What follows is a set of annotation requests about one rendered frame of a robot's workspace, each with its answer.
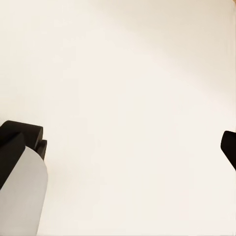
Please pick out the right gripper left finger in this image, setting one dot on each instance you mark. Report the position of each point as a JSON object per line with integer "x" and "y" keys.
{"x": 12, "y": 146}

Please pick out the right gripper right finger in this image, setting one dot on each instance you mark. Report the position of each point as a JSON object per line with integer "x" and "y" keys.
{"x": 228, "y": 146}

